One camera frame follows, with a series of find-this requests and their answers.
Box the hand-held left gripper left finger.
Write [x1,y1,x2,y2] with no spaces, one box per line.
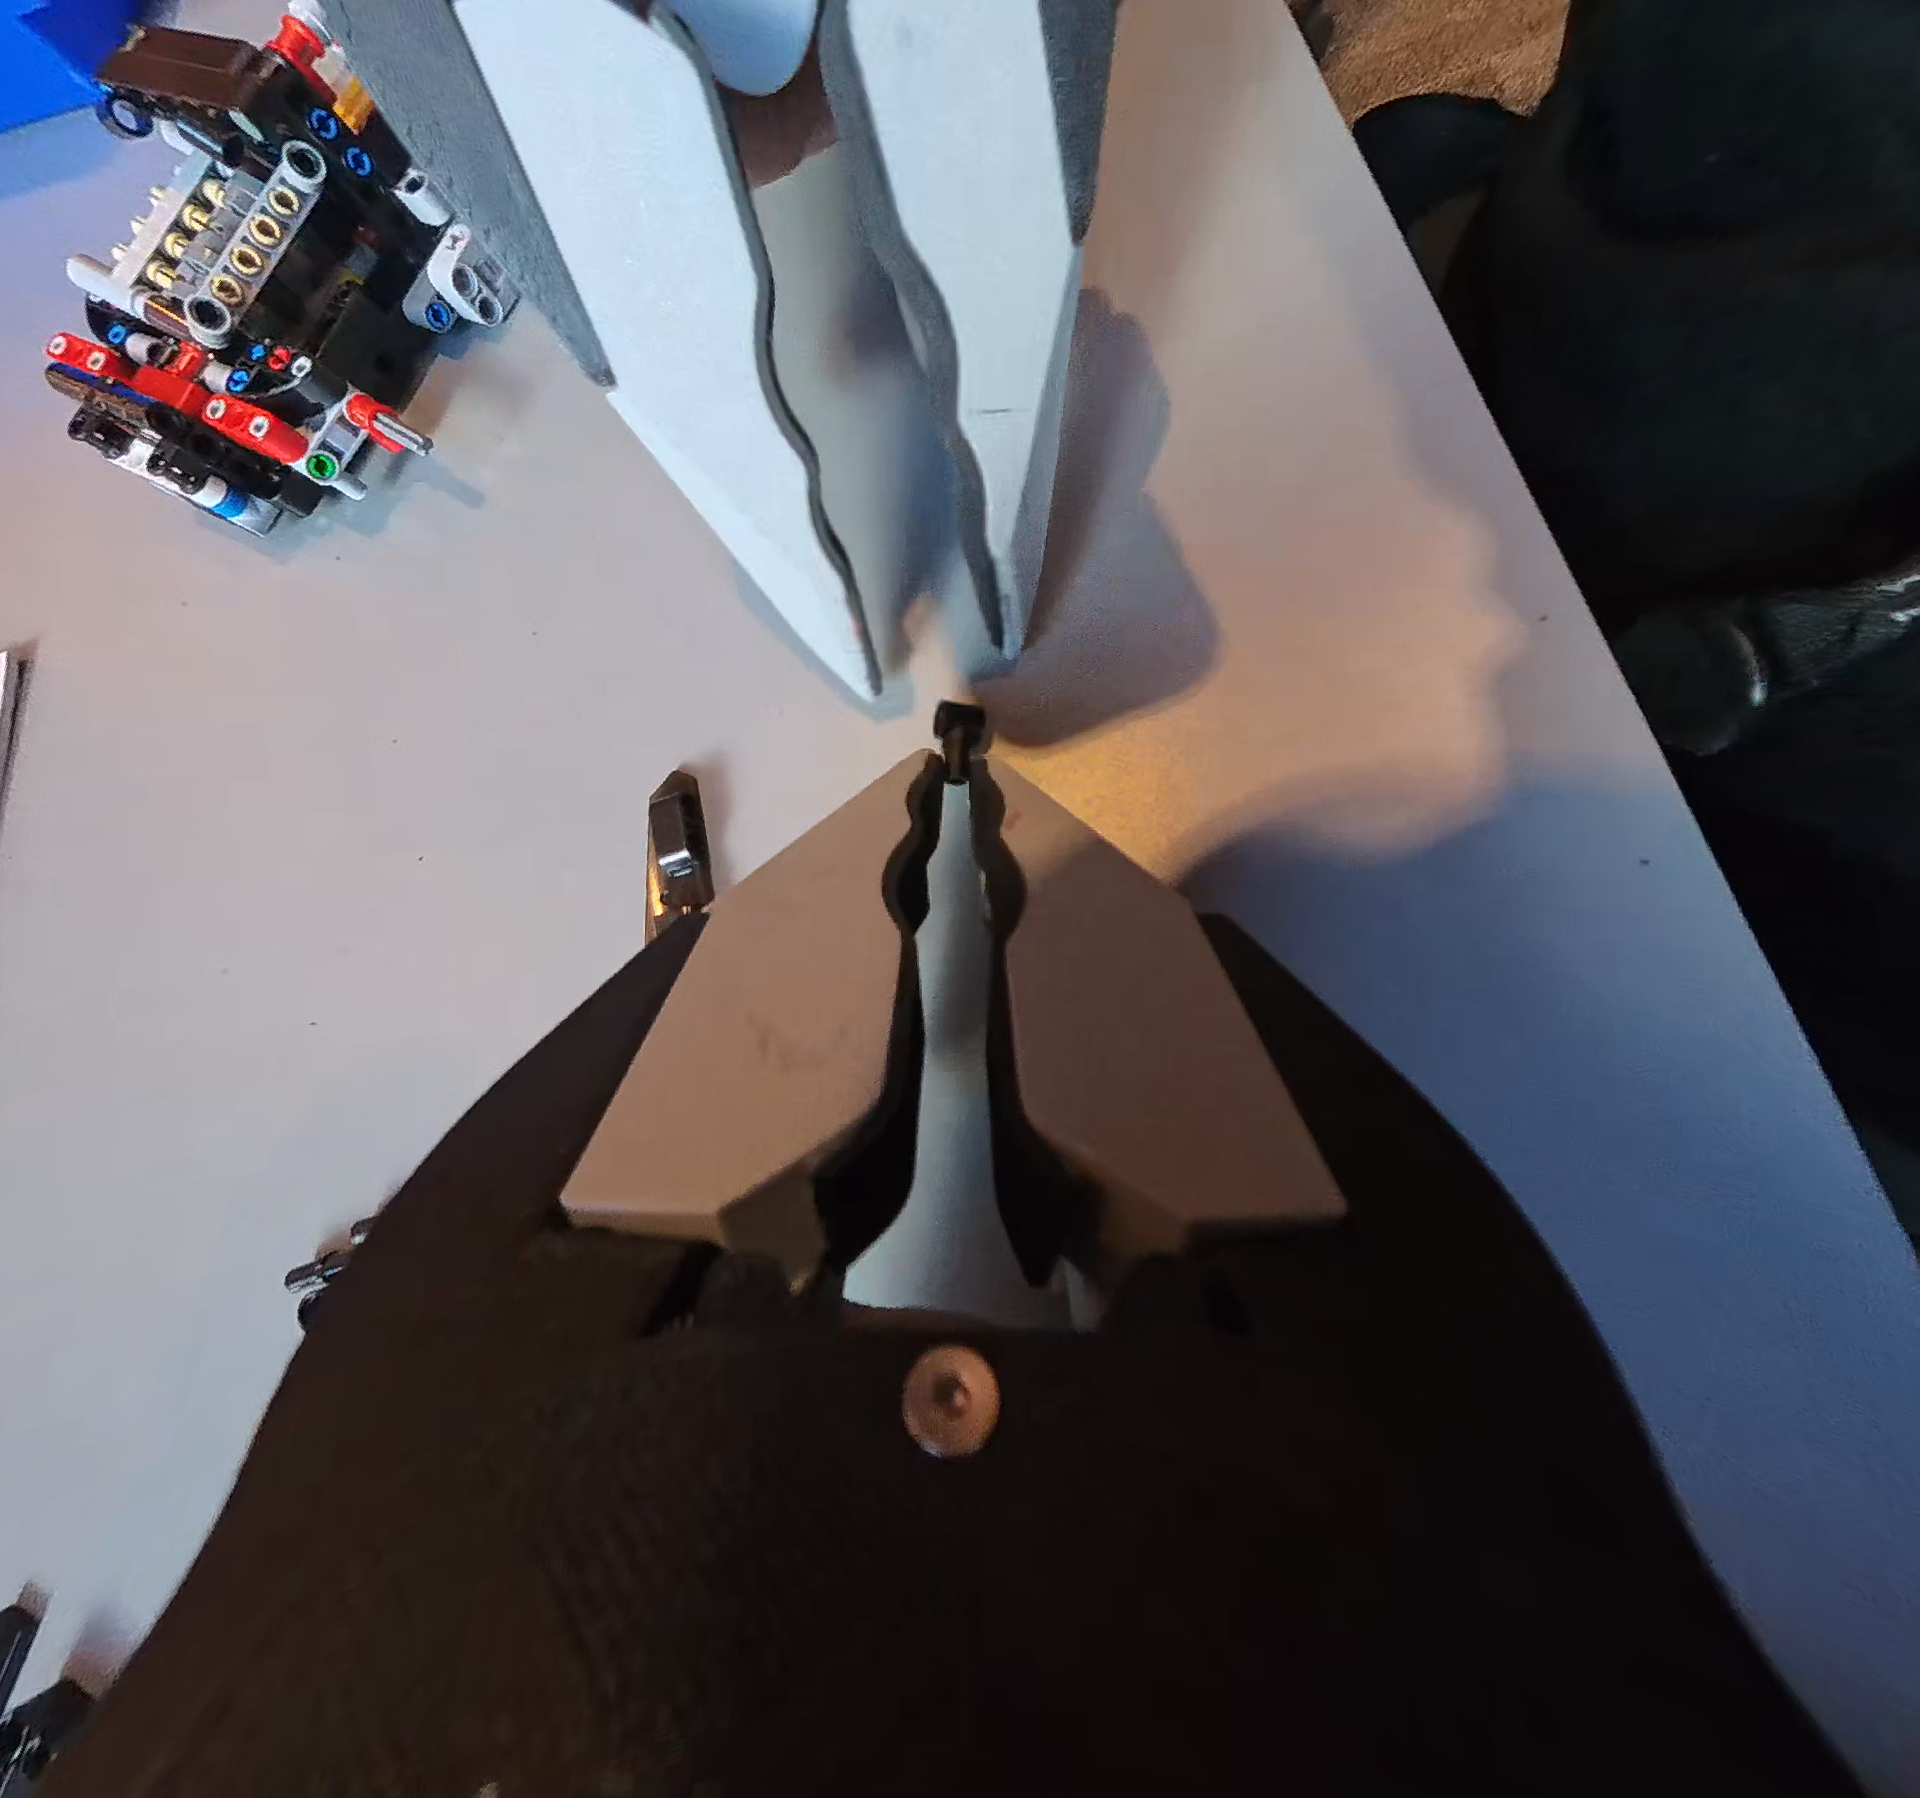
[557,750,950,1298]

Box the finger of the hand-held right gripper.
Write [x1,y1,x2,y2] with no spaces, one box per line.
[819,0,1087,669]
[445,0,888,706]

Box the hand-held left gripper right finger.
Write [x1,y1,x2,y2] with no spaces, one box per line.
[963,761,1350,1298]

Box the black curved panel piece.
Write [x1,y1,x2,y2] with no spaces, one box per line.
[643,767,714,946]

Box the small black Lego pin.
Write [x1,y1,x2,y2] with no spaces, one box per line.
[284,1216,377,1328]

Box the grey desk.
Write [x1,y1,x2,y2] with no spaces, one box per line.
[0,0,1920,1798]

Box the partly built toy car model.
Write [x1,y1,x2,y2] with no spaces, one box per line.
[43,4,519,540]

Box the blue plastic bin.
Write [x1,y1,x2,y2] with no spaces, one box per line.
[0,0,204,137]

